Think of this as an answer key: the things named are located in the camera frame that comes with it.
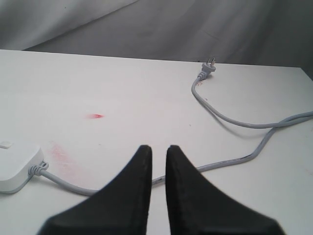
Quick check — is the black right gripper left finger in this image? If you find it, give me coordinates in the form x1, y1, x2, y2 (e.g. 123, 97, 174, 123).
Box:
39, 145, 152, 235

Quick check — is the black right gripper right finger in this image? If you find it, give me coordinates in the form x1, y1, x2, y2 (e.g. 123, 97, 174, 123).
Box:
165, 145, 285, 235

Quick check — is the white five-outlet power strip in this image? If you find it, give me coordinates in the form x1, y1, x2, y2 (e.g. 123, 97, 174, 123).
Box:
0, 139, 44, 194

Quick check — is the grey backdrop cloth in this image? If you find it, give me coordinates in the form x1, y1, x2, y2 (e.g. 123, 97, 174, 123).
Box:
0, 0, 313, 76

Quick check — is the grey power cord with plug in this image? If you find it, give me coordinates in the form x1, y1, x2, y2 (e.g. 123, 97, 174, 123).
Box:
28, 56, 313, 196

